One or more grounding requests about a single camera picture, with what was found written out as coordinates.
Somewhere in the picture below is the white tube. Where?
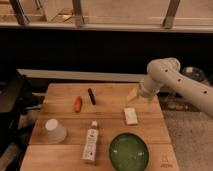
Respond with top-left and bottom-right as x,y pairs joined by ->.
82,121 -> 99,163

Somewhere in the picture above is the white ceramic cup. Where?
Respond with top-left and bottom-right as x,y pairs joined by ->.
45,119 -> 67,143

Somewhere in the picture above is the green bowl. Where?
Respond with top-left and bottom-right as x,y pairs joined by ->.
109,133 -> 149,171

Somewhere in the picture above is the dark round object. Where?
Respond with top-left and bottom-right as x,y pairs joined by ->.
182,66 -> 206,82

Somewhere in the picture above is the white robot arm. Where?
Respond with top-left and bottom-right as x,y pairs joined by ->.
126,58 -> 213,119

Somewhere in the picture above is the black marker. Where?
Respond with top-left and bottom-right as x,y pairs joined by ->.
88,88 -> 96,105

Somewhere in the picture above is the orange carrot toy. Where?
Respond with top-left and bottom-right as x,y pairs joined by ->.
74,96 -> 82,113

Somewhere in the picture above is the wooden board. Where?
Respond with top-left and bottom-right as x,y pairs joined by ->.
20,83 -> 179,171

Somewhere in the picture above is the black chair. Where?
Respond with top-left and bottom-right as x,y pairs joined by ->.
0,74 -> 38,157

